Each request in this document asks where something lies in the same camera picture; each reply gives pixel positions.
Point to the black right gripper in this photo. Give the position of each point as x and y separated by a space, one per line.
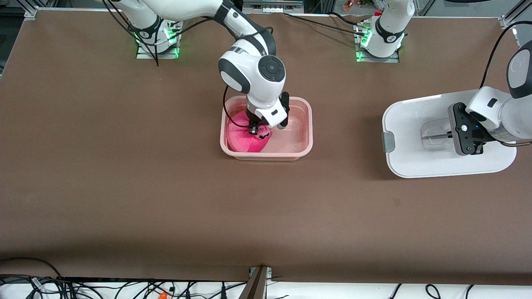
254 129

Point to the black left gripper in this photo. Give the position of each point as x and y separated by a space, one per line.
479 134

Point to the pink plush toy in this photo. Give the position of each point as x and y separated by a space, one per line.
243 139

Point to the white box lid grey latches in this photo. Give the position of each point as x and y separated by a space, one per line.
415 124

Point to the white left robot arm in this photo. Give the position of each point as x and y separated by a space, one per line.
486 109

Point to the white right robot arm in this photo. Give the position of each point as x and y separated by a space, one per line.
266 89

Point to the translucent plastic box base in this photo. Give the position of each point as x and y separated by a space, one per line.
295 141

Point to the copper coloured object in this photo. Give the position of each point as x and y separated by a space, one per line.
348 5

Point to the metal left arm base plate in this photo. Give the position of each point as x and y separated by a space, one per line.
376 59

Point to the aluminium table corner bracket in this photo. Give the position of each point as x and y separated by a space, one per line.
31 12
508 21

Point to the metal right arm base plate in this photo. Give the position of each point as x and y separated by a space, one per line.
145 55

